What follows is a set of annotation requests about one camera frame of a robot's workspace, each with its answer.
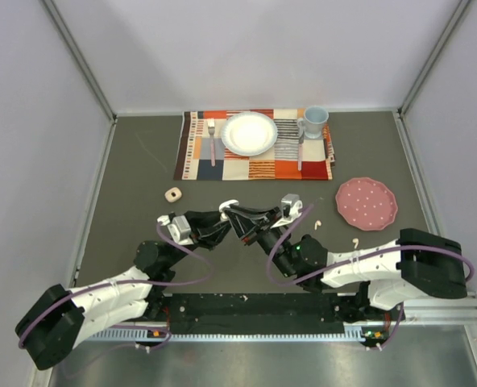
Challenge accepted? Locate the multicoloured patchwork placemat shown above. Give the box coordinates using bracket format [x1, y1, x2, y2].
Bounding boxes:
[174, 109, 335, 181]

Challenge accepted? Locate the grey slotted cable duct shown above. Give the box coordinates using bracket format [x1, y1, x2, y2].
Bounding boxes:
[88, 326, 374, 343]

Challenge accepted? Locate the aluminium frame post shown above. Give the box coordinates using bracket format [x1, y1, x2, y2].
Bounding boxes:
[397, 0, 473, 119]
[39, 0, 117, 123]

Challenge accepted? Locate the pink handled metal fork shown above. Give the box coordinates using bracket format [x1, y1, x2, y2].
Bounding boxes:
[207, 118, 216, 167]

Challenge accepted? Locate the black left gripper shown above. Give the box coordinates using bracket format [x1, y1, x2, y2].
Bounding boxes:
[164, 210, 233, 268]

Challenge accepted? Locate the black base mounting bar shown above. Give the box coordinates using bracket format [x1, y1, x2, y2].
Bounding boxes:
[145, 293, 366, 335]

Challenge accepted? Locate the white plate with blue rim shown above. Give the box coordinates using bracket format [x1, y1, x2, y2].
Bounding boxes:
[220, 111, 278, 156]

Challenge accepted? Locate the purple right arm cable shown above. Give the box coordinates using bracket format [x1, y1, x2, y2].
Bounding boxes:
[265, 203, 477, 351]

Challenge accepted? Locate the aluminium frame post right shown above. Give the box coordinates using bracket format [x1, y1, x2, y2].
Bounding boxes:
[397, 0, 473, 119]

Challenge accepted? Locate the light blue mug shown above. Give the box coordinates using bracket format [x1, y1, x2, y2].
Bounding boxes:
[297, 106, 329, 139]

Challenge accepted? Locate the pink handled knife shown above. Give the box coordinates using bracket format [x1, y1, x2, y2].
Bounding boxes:
[297, 134, 305, 171]

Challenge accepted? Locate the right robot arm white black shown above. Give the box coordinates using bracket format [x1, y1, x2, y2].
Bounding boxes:
[219, 195, 471, 322]

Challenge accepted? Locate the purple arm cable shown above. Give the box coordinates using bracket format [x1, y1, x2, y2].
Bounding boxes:
[265, 203, 477, 351]
[17, 223, 216, 352]

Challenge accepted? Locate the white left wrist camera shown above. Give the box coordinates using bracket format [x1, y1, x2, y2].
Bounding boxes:
[157, 215, 193, 246]

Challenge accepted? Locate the white glossy charging case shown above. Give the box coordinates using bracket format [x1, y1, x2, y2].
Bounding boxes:
[218, 199, 239, 221]

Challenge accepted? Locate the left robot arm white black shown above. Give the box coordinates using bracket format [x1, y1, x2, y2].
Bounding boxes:
[15, 211, 230, 371]

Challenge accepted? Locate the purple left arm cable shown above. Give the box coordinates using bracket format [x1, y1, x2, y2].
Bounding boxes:
[17, 223, 216, 352]

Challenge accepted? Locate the aluminium frame post left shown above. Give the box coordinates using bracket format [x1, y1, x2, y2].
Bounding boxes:
[39, 0, 117, 123]

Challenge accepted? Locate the beige case with black oval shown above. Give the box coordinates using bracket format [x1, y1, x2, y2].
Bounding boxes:
[164, 187, 182, 203]

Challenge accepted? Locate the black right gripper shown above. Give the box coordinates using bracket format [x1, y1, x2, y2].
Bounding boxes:
[226, 205, 297, 277]

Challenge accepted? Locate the pink dotted plate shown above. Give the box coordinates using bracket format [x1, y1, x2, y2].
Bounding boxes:
[335, 177, 398, 231]

